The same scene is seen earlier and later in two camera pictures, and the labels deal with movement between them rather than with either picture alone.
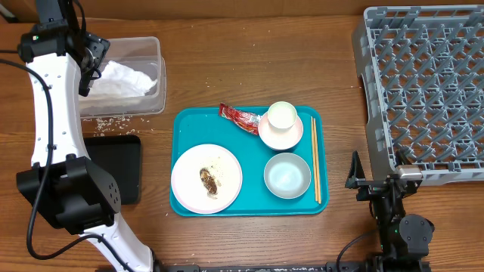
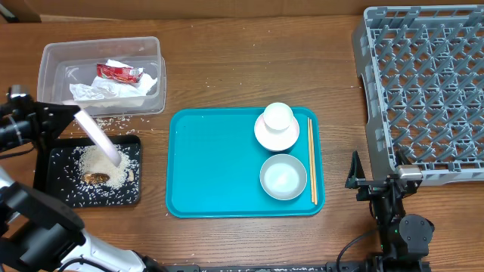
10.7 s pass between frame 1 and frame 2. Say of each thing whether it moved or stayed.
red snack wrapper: moved
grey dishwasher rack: stayed
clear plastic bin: stayed
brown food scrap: moved
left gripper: moved
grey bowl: stayed
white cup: moved
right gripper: stayed
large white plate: moved
